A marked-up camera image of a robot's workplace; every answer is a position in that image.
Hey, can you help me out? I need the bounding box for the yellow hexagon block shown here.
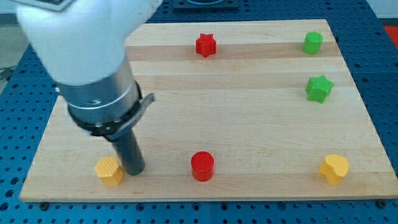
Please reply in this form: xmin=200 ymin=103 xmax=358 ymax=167
xmin=94 ymin=156 xmax=125 ymax=187

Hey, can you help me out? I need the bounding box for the green star block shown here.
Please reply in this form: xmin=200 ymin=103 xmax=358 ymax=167
xmin=305 ymin=75 xmax=335 ymax=104

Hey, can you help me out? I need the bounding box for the black flange with lever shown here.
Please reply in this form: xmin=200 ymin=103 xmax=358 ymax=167
xmin=68 ymin=82 xmax=155 ymax=142

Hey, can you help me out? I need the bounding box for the green cylinder block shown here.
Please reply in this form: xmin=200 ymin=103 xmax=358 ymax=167
xmin=302 ymin=31 xmax=323 ymax=55

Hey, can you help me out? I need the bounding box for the yellow heart block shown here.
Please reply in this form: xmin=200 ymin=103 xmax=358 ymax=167
xmin=318 ymin=154 xmax=349 ymax=186

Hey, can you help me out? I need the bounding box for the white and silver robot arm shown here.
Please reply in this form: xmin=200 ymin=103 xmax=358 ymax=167
xmin=16 ymin=0 xmax=160 ymax=175

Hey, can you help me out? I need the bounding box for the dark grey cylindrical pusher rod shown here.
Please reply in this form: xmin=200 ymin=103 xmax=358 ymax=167
xmin=112 ymin=129 xmax=145 ymax=175

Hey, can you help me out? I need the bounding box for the dark mount plate at top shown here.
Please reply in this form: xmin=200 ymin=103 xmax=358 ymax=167
xmin=172 ymin=0 xmax=240 ymax=10

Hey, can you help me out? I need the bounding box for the red cylinder block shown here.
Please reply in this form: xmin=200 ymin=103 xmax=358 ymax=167
xmin=190 ymin=151 xmax=215 ymax=182

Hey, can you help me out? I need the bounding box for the red star block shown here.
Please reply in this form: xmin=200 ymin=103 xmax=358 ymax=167
xmin=195 ymin=33 xmax=216 ymax=58

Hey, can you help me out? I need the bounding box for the wooden board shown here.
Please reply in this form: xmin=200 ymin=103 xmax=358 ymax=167
xmin=19 ymin=19 xmax=397 ymax=202

